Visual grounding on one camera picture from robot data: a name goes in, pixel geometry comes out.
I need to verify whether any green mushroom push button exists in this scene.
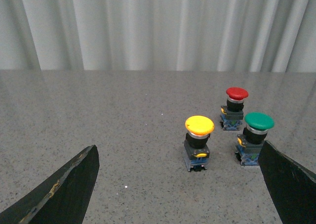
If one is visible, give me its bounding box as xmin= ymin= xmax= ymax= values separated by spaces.
xmin=235 ymin=112 xmax=275 ymax=166

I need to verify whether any yellow mushroom push button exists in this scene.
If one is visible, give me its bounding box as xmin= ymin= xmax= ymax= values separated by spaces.
xmin=183 ymin=115 xmax=215 ymax=172

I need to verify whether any red mushroom push button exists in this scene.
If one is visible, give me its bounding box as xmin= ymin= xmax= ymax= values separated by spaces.
xmin=220 ymin=87 xmax=249 ymax=131

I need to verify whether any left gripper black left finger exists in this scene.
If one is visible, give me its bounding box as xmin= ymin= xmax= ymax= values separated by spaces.
xmin=0 ymin=145 xmax=99 ymax=224

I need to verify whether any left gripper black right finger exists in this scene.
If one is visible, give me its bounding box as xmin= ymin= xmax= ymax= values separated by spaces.
xmin=258 ymin=140 xmax=316 ymax=224

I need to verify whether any white pleated curtain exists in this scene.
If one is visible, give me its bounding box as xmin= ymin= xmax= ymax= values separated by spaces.
xmin=0 ymin=0 xmax=316 ymax=72

